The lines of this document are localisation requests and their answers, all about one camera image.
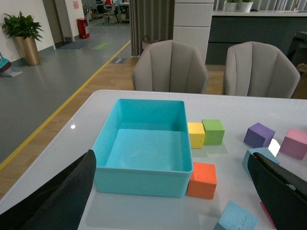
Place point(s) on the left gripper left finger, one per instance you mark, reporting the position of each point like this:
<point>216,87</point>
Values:
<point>59,203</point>

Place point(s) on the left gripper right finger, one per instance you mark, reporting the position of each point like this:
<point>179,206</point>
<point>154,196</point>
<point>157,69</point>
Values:
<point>283,193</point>

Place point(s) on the light blue foam cube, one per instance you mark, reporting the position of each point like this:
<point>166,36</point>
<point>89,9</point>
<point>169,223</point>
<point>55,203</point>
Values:
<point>262,151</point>
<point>234,217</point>

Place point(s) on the red foam cube centre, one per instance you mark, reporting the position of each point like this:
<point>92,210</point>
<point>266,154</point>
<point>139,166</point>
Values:
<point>267,214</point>

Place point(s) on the pink foam cube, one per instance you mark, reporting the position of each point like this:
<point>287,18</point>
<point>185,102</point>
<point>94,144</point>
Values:
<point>294,144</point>

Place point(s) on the purple foam cube far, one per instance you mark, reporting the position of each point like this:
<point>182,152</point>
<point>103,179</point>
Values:
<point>258,136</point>

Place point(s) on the orange foam cube left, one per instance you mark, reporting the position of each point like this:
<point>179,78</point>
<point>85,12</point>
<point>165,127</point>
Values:
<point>203,181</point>

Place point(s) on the green foam cube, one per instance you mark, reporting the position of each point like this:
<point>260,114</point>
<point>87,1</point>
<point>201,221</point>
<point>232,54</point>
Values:
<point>214,131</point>

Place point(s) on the turquoise plastic bin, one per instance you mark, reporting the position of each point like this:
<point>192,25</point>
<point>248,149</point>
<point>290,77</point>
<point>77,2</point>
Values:
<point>143,148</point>

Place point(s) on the yellow foam cube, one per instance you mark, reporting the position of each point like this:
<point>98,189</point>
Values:
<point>196,135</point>

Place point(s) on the grey chair right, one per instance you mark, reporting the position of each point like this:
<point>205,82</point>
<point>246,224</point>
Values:
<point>259,70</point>

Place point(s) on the grey chair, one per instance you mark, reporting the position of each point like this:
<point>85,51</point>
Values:
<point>170,66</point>
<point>259,70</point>

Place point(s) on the black appliance box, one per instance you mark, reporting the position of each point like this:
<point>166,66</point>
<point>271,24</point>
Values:
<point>297,52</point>

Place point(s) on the dark grey counter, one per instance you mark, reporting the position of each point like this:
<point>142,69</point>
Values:
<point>277,29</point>

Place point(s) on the grey chair left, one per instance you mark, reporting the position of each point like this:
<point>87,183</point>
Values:
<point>170,66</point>

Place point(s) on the potted green plant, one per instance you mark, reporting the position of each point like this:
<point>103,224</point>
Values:
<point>26,32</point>

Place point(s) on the red cabinet box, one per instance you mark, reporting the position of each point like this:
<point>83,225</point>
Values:
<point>83,29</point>

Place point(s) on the woven basket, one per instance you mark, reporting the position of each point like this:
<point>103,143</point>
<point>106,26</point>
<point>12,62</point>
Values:
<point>147,41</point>

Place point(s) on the white plant pot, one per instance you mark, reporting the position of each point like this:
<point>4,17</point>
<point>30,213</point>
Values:
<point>245,6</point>

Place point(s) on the white pillar cabinet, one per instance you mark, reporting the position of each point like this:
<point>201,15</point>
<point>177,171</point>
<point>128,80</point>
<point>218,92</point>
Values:
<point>192,23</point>

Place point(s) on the grey curtain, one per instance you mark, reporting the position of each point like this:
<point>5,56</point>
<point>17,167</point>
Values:
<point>152,18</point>

